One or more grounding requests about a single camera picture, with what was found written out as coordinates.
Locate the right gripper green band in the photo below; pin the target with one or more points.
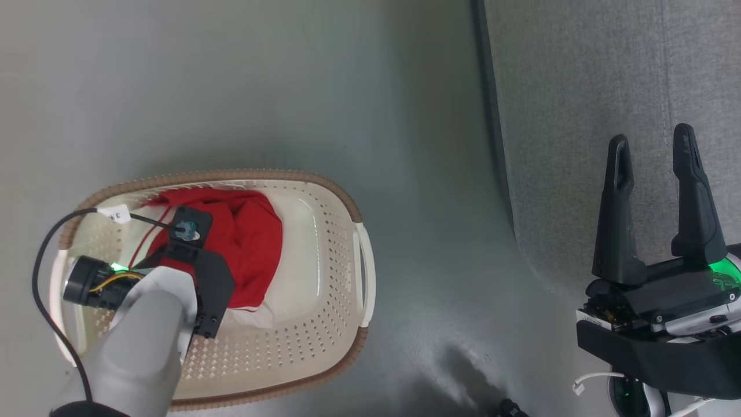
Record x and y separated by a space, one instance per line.
677 298

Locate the left gripper with cylinder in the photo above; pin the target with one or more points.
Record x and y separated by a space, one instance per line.
95 282

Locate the red cloth garment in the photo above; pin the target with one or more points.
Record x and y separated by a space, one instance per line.
252 249

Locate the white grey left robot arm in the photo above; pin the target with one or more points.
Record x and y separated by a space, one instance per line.
139 347

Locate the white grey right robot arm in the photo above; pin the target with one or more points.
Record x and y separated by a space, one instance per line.
634 399

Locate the grey fabric sofa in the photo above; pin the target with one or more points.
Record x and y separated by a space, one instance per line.
579 104

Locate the cream perforated laundry basket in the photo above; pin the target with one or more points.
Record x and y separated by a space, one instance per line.
312 278

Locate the small black object on floor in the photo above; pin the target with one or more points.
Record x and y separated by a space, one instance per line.
512 408

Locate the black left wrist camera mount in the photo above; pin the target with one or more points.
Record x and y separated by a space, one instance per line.
211 284

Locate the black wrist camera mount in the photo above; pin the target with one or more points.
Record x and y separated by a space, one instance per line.
211 284
666 362

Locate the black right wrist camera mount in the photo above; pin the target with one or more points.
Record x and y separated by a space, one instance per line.
666 362

